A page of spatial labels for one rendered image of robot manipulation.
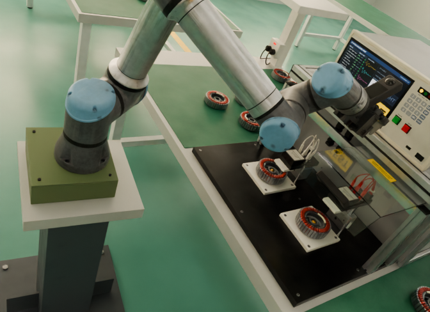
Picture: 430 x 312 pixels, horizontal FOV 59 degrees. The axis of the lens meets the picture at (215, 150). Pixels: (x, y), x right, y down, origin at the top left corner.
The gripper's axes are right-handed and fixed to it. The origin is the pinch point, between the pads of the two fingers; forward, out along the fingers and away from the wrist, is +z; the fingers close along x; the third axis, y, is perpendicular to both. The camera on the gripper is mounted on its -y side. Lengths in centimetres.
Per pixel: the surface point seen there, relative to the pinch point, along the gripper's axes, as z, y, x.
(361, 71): 4.6, -7.1, -18.6
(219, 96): 19, 37, -72
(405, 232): 11.8, 18.6, 23.2
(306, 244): 5.8, 42.0, 9.1
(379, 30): 276, -80, -199
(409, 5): 598, -217, -395
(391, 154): 7.3, 5.4, 6.1
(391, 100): 5.1, -5.9, -4.8
